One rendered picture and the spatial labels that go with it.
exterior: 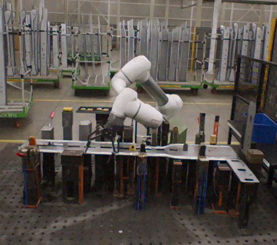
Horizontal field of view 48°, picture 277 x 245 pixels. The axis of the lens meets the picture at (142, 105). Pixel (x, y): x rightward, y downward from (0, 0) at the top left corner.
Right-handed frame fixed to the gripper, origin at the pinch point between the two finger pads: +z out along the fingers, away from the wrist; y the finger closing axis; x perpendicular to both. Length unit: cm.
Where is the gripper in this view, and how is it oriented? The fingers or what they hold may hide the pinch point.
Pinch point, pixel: (97, 156)
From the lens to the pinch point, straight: 174.4
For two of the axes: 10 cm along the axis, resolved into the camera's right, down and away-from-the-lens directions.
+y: -8.9, -4.5, -0.8
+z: -4.6, 8.9, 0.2
